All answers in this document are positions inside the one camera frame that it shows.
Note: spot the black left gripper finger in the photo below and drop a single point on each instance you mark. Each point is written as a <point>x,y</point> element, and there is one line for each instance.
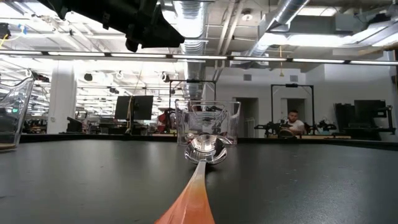
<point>158,34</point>

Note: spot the gold fork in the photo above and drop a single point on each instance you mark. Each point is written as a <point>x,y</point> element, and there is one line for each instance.
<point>6,146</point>

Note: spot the black background robot arm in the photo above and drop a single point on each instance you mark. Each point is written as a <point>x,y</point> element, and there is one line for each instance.
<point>270,127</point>
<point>326,126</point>

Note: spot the black monitor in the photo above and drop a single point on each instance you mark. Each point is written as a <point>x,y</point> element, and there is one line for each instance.
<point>141,107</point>

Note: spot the red machine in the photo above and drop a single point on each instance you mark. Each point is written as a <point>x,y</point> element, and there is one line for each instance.
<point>164,119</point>

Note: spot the clear plastic bin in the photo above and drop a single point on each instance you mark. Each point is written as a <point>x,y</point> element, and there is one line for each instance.
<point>18,102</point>
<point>183,118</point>

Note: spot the white column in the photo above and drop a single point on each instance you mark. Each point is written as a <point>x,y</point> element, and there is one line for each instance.
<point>62,99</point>

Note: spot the long ceiling light bar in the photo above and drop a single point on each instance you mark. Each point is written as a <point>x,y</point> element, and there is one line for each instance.
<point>261,58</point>

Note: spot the person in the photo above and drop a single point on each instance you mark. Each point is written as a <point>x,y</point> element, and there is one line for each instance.
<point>293,118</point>

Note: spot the black equipment rack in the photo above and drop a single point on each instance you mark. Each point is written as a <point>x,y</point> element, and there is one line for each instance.
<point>367,113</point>

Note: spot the wide silver ventilation duct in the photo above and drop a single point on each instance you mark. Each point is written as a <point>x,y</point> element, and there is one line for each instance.
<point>191,62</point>

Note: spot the grey wall vent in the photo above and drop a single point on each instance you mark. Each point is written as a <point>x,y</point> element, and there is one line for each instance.
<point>247,77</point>
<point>293,78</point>

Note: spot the narrow silver ventilation duct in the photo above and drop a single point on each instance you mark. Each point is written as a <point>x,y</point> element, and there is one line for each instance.
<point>286,12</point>

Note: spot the black frame stand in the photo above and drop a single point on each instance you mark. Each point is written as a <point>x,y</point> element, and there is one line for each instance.
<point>292,85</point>

